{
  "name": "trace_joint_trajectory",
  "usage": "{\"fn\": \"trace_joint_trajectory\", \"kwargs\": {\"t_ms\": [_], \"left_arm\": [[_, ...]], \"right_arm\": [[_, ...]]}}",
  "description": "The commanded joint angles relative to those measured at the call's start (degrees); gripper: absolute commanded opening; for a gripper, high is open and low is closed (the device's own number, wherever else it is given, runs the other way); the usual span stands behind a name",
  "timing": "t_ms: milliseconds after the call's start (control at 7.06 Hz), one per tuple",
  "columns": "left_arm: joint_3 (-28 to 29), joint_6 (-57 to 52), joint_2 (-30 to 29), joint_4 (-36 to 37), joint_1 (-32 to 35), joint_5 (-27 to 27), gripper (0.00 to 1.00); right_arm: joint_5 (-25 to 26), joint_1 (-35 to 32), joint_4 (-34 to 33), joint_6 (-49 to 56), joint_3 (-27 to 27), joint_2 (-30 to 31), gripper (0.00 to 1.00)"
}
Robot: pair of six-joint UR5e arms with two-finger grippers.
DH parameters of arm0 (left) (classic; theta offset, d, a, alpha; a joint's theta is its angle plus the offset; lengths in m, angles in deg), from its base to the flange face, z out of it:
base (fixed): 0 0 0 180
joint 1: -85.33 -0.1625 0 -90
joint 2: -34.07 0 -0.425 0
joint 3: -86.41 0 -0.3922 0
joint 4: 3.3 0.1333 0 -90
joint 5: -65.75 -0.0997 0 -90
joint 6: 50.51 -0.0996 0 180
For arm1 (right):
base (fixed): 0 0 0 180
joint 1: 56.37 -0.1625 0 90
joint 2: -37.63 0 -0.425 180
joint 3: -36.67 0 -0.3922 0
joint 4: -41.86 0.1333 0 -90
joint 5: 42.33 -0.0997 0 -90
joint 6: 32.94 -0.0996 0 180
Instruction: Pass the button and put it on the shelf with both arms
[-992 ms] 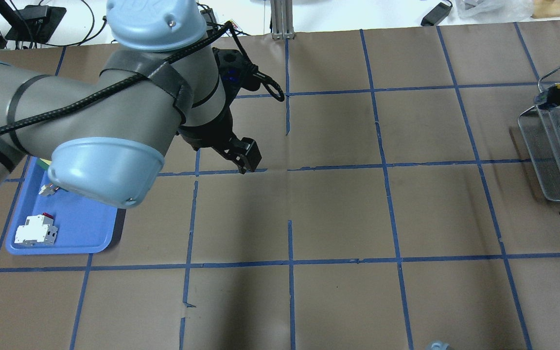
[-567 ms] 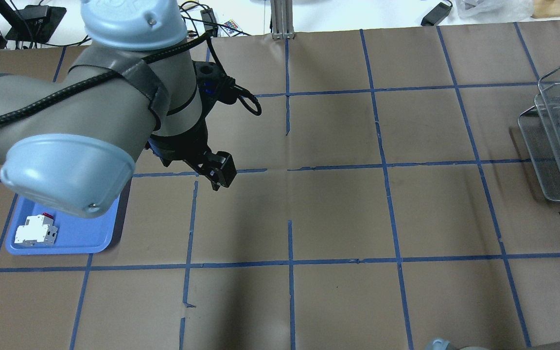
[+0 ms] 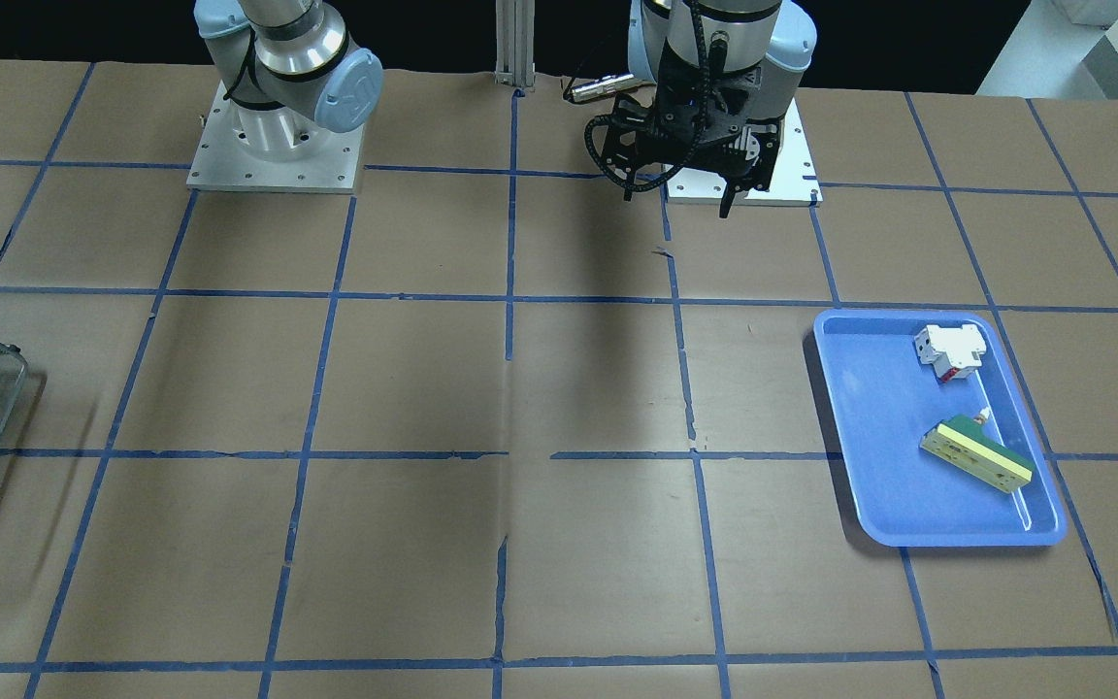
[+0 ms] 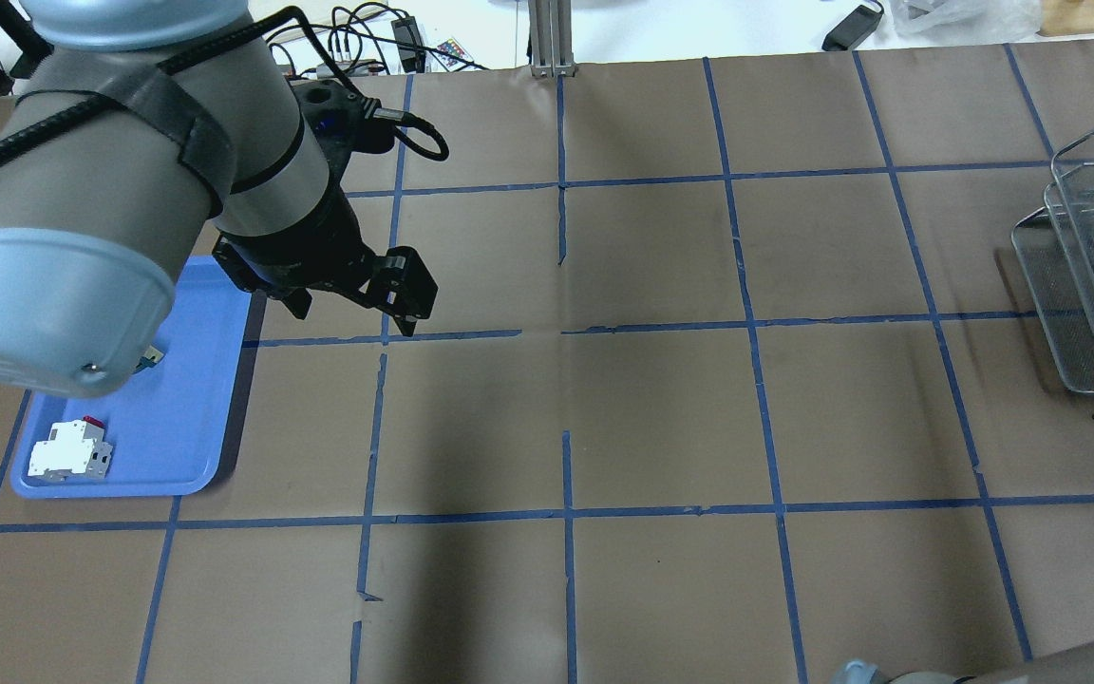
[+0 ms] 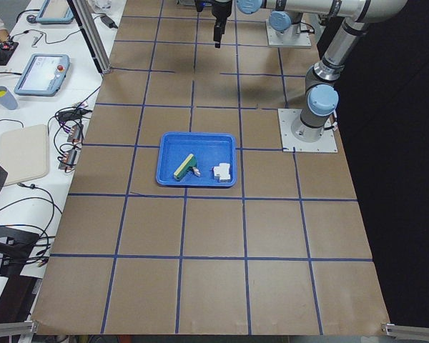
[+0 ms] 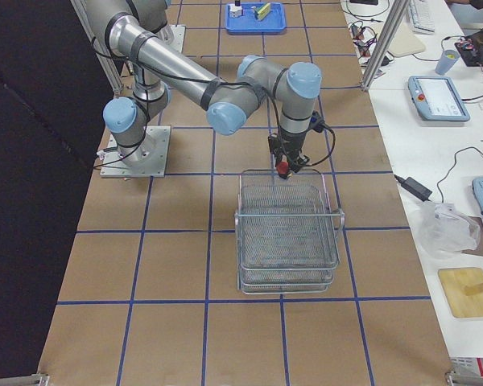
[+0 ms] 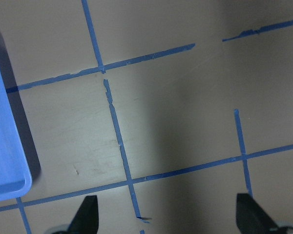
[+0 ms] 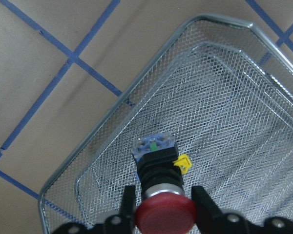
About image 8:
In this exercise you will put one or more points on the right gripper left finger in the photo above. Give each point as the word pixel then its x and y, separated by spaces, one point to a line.
pixel 120 223

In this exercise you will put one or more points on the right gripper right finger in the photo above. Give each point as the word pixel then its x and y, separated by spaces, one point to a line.
pixel 211 220

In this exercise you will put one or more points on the red emergency push button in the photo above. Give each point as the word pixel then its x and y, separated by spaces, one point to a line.
pixel 164 207

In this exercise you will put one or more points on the wire mesh shelf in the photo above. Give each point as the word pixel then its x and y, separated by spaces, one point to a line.
pixel 225 92

